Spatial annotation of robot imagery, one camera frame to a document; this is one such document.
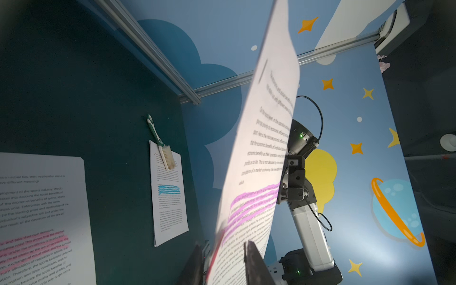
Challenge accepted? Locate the blue highlighted paper document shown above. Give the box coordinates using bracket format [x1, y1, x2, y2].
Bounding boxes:
[149, 141, 189, 247]

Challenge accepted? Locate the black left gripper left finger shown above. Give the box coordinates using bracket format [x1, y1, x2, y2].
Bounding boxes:
[176, 245, 204, 285]

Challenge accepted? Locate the small wooden handled brush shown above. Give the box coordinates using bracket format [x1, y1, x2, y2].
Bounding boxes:
[147, 114, 176, 171]

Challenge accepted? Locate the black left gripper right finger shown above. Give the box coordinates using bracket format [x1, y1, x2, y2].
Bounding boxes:
[244, 241, 275, 285]

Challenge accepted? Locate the pink highlighted paper document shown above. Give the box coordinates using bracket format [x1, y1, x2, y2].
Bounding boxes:
[1, 153, 96, 285]

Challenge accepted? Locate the purple highlighted paper document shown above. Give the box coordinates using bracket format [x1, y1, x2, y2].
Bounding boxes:
[207, 1, 300, 285]

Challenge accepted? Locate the pink cherry blossom tree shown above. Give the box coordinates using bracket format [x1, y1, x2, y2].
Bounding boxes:
[377, 55, 391, 74]

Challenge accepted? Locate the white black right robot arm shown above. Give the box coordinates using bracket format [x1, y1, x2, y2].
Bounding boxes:
[277, 120, 343, 285]

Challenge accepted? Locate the aluminium back frame bar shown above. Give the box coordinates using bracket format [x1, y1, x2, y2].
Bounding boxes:
[96, 0, 201, 105]

